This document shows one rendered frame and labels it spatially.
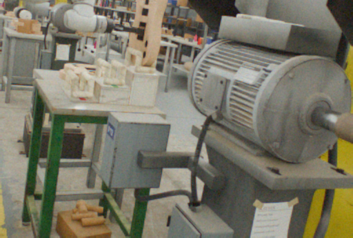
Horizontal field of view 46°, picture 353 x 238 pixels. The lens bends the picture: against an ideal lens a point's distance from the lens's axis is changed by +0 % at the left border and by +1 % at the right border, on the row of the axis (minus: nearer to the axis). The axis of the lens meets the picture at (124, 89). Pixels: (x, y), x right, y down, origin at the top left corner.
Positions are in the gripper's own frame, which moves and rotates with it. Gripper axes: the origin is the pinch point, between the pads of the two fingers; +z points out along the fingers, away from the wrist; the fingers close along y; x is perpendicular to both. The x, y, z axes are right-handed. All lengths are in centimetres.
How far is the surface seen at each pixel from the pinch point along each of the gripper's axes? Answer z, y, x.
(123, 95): -8.2, 14.0, -33.0
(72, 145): 8, -138, -118
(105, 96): -18.1, 14.0, -34.3
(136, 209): 7, 24, -91
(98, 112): -24, 27, -39
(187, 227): -27, 125, -40
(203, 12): -3, 68, 14
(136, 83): -2.7, 14.0, -26.1
